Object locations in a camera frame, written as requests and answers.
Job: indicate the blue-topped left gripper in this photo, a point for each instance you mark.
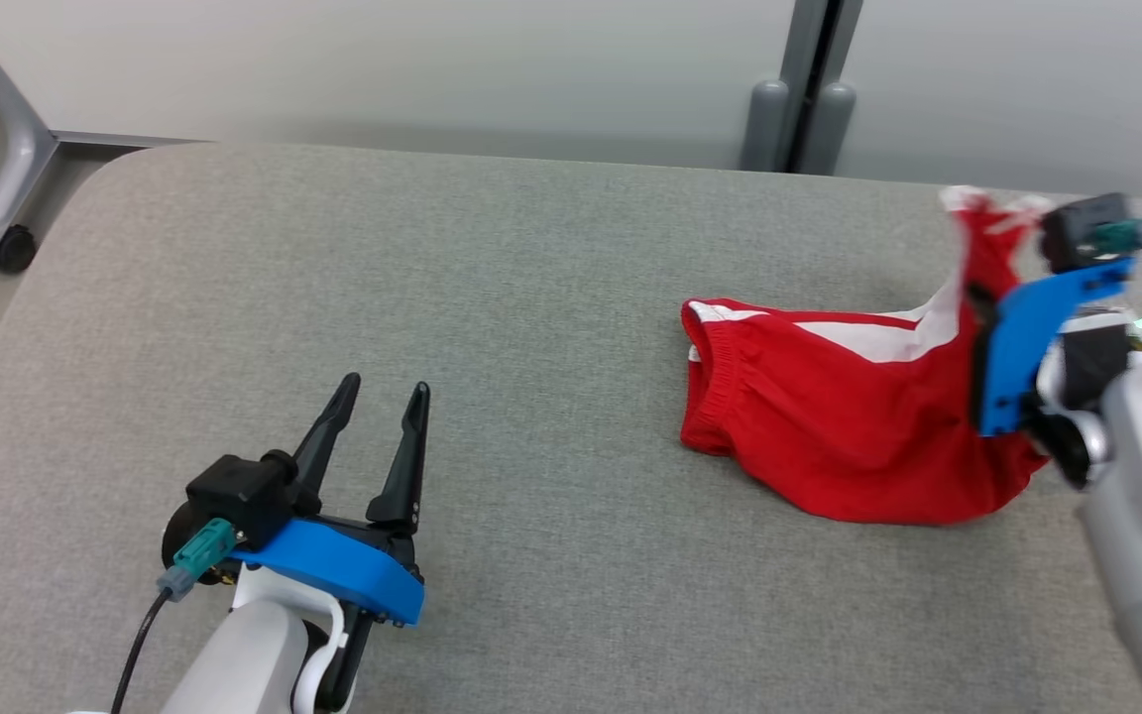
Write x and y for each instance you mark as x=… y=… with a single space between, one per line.
x=353 y=570

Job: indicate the blue-topped right gripper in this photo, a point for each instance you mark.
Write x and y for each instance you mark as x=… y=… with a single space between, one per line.
x=1017 y=357

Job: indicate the red shorts with white stripes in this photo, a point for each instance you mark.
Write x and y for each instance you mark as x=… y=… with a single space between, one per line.
x=829 y=426

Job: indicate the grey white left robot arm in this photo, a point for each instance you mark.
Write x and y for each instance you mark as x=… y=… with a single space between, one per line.
x=244 y=664

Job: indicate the grey desk leg with caster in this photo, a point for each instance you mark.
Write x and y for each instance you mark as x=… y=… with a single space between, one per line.
x=21 y=159

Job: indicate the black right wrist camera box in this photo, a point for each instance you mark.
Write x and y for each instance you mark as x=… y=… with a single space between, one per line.
x=1077 y=233

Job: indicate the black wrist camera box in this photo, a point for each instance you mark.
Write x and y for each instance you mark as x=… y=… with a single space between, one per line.
x=239 y=491
x=1077 y=233

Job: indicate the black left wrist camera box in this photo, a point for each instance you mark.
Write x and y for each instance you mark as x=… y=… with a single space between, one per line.
x=239 y=491

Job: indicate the grey cylindrical post foot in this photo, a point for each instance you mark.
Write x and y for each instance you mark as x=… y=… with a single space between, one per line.
x=831 y=129
x=765 y=129

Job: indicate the grey partition post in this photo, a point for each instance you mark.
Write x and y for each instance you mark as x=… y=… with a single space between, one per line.
x=804 y=40

